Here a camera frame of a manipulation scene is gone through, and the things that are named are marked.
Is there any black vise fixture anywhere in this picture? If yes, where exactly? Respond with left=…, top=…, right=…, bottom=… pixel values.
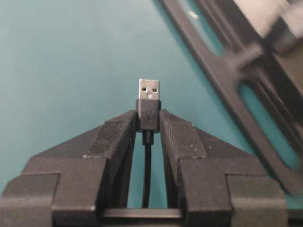
left=161, top=0, right=303, bottom=195

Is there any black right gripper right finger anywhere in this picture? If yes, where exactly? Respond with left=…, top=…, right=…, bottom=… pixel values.
left=160, top=110, right=288, bottom=227

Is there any black USB cable with plug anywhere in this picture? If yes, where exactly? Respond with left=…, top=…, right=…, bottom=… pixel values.
left=135, top=78, right=162, bottom=209

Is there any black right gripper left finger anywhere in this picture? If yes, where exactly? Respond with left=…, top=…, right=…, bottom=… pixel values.
left=0, top=110, right=137, bottom=227

